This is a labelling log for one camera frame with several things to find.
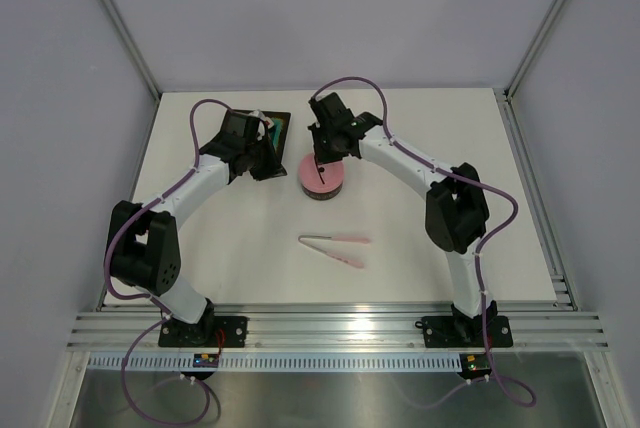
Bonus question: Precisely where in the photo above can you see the pink lunch box lid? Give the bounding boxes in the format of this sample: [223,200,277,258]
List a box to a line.
[298,153,345,190]

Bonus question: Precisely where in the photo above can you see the round steel lunch box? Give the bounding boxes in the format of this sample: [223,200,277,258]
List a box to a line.
[302,184,343,201]

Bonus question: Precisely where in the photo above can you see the steel tongs with pink tips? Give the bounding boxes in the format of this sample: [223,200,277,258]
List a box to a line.
[297,234,371,269]

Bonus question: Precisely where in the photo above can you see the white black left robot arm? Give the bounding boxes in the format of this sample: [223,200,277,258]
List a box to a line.
[104,110,290,346]

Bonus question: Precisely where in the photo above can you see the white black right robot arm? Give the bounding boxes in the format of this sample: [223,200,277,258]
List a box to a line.
[309,93,496,346]

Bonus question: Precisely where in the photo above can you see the black teal square plate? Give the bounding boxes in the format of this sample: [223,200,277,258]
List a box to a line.
[262,111,291,161]

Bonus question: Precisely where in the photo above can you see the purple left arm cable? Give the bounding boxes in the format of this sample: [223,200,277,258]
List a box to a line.
[102,100,231,422]

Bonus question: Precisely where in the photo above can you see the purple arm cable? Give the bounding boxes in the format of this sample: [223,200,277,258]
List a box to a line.
[309,76,537,407]
[102,100,231,422]

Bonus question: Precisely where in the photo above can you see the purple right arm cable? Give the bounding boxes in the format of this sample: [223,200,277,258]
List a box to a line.
[309,76,537,407]

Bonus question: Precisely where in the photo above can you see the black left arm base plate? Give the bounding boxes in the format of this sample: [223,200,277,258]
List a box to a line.
[158,315,248,348]

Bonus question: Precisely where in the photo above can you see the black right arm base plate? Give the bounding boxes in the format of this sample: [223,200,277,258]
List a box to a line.
[415,315,514,348]

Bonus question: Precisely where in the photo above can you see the aluminium front rail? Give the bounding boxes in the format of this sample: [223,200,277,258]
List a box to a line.
[67,312,609,352]

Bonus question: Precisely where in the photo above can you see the left aluminium frame post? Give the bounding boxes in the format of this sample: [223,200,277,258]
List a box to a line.
[97,0,162,104]

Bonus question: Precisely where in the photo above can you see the aluminium frame post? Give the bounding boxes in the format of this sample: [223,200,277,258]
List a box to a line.
[504,0,570,102]
[97,0,162,104]

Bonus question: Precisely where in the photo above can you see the white slotted cable duct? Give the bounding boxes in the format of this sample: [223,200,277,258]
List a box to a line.
[87,351,474,370]

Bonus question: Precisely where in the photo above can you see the right aluminium frame post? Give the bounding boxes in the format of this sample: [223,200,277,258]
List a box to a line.
[504,0,570,102]

